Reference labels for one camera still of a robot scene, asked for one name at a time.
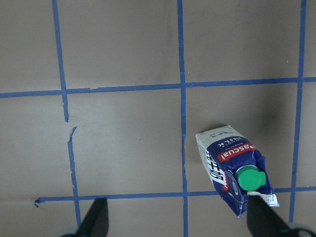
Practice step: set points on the blue white milk carton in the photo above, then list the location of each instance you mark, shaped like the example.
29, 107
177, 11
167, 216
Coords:
235, 167

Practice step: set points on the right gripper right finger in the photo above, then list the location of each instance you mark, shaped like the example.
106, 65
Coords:
262, 221

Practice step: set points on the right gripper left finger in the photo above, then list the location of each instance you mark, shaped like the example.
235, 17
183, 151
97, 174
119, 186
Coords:
96, 221

